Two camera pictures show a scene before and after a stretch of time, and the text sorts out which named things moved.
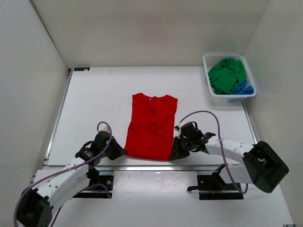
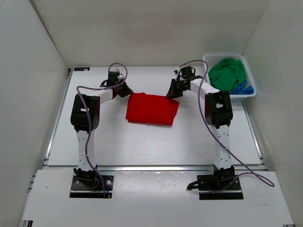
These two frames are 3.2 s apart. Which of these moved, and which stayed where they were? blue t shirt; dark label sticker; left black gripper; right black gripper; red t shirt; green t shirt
Moved: right black gripper; red t shirt; left black gripper
Stayed: green t shirt; dark label sticker; blue t shirt
